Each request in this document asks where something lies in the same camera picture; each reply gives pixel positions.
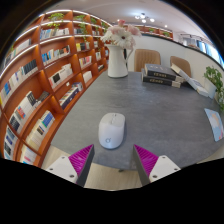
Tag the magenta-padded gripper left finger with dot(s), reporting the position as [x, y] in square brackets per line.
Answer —
[65, 166]

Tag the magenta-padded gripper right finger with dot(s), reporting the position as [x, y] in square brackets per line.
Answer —
[160, 166]

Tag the white computer mouse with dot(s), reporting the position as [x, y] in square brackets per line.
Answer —
[111, 131]

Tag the pastel printed mouse pad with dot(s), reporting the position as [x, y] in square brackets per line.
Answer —
[215, 125]

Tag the orange bookshelf unit with books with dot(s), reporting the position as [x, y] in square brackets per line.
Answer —
[36, 86]

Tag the white book with blue cover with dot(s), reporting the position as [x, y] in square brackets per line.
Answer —
[199, 87]

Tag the white plant pot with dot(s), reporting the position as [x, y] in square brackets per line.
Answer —
[210, 90]

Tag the tan upholstered chair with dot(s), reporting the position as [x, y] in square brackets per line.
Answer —
[181, 65]
[146, 59]

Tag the green leafy pothos plant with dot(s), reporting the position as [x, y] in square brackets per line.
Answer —
[214, 75]

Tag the white ceramic pitcher vase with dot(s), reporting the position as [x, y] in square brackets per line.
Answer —
[116, 63]

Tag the window with curtains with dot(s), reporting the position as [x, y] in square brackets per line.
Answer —
[206, 48]

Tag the pink and white flower bouquet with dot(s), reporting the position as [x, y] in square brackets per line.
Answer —
[122, 36]

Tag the cluster of ceiling lights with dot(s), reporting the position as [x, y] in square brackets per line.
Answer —
[143, 16]

